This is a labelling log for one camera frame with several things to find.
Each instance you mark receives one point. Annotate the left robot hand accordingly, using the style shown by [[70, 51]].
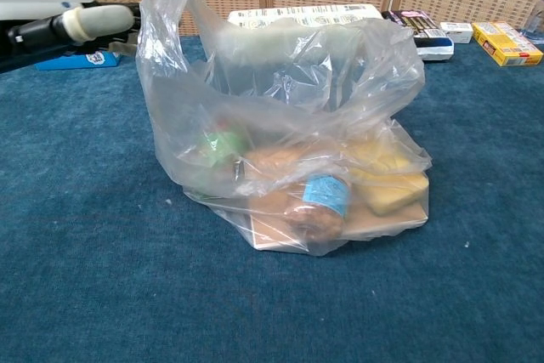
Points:
[[98, 18]]

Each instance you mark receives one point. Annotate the clear plastic shopping bag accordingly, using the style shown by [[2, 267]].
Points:
[[297, 95]]

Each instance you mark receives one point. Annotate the blue cookie box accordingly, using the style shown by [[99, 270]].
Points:
[[85, 63]]

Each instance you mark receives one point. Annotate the green snack packet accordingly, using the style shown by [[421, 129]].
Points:
[[221, 146]]

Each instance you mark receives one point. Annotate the white tissue multipack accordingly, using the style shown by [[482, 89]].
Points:
[[297, 14]]

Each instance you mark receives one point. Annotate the brown bread packet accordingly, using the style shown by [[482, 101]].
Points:
[[272, 161]]

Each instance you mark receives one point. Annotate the blue felt table cover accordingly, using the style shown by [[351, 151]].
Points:
[[127, 252]]

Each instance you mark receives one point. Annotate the brown jar with blue label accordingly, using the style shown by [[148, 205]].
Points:
[[325, 195]]

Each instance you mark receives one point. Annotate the yellow sponge block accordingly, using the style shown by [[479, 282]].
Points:
[[391, 193]]

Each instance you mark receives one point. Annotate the small white box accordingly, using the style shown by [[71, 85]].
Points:
[[457, 31]]

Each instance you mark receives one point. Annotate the yellow cardboard box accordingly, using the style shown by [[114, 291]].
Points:
[[506, 46]]

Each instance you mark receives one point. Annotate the clear plastic water bottle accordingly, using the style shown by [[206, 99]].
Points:
[[535, 29]]

